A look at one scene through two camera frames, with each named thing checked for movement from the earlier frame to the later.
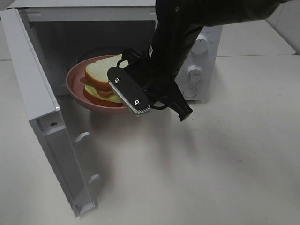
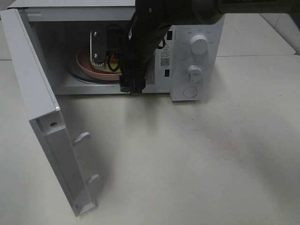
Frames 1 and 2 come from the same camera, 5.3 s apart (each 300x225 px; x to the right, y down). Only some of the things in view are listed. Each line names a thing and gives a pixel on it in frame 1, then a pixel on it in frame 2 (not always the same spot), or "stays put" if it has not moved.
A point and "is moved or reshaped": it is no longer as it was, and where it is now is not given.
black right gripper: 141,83 to 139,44
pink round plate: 75,73 to 83,57
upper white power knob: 200,47 stays put
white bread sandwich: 97,88 is moved or reshaped
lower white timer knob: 195,73 stays put
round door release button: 190,92 stays put
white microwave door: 64,154 stays put
